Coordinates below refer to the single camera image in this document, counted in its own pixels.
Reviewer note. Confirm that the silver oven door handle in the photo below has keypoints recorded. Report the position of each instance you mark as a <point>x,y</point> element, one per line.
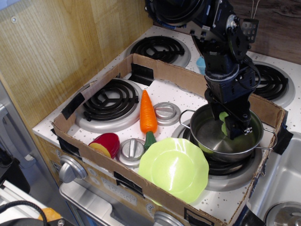
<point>89,209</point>

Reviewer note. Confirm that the silver stove knob front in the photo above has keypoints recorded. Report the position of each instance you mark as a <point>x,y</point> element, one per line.
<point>130,152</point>

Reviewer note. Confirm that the black front right burner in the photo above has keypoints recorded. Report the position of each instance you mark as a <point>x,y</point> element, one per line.
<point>229,176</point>

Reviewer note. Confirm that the silver oven knob right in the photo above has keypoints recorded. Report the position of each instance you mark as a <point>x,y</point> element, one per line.
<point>164,219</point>

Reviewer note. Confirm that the orange object bottom left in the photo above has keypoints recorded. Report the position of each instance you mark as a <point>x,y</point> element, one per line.
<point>51,214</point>

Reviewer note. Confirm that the light green plastic plate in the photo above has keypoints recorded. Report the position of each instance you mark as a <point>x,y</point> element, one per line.
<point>177,166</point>

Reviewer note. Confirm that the light blue plastic bowl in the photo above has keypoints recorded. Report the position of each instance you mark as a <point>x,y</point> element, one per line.
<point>201,65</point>

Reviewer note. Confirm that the black burner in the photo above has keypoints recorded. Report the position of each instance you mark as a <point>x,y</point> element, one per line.
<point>275,85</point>
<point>166,49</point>
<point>229,176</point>
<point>113,108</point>

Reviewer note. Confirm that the silver stove knob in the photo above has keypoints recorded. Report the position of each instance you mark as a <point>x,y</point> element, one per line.
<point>167,113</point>
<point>130,152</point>

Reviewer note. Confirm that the hanging metal spatula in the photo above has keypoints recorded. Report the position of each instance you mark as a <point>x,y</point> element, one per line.
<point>250,25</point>

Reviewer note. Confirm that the silver stove knob centre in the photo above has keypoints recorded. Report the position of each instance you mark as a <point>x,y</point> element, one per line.
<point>167,113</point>

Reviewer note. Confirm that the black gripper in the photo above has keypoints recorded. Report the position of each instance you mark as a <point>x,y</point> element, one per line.
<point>228,96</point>

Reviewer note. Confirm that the stainless steel pot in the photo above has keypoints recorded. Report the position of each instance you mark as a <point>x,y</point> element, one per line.
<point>207,132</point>

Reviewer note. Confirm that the black back left burner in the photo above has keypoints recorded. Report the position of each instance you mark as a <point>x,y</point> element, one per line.
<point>166,49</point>

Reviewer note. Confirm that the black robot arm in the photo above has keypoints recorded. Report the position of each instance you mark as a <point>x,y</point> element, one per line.
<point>217,34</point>

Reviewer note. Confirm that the orange toy carrot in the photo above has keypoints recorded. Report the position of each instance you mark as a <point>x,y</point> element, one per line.
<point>148,120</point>

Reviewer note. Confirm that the silver toy sink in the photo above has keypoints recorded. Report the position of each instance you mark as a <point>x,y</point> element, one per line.
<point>276,200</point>

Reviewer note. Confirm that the black front left burner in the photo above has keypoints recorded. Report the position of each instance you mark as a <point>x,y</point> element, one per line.
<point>113,108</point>

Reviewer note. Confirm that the silver oven knob left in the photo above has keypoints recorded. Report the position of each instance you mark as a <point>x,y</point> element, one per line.
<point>71,170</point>

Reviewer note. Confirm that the black back right burner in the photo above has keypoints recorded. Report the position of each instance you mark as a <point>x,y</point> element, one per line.
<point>275,85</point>

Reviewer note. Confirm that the light green toy broccoli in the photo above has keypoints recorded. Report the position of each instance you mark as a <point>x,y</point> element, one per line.
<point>222,117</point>

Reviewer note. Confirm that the silver oven knob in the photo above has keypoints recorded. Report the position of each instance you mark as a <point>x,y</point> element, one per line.
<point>164,219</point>
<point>71,170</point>

